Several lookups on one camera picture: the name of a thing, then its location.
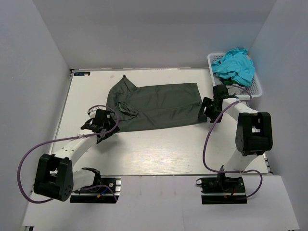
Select dark label sticker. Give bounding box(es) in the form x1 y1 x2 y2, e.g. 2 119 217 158
73 72 90 77

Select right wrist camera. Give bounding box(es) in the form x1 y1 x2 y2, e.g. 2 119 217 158
213 84 229 100

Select green garment in basket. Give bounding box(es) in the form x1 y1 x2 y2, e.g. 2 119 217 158
220 78 238 85

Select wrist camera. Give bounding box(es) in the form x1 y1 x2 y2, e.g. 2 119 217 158
213 84 229 100
88 108 114 126

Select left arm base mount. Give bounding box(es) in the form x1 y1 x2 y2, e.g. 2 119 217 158
69 176 122 204

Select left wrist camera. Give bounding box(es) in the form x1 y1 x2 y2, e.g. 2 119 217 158
88 108 114 126

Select turquoise t shirt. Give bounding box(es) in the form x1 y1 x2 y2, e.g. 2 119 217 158
211 48 255 87

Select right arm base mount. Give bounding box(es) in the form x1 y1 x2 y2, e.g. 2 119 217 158
195 177 247 205

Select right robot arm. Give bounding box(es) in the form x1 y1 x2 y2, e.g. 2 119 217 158
198 97 273 178

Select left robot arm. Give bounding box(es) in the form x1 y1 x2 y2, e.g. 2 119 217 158
34 117 119 201

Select dark grey t shirt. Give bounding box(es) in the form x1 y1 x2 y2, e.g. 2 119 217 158
106 76 202 132

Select white plastic basket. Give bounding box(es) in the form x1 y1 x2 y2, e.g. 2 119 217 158
207 49 262 99

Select white grey garment in basket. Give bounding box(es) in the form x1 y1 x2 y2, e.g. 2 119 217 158
227 85 245 95

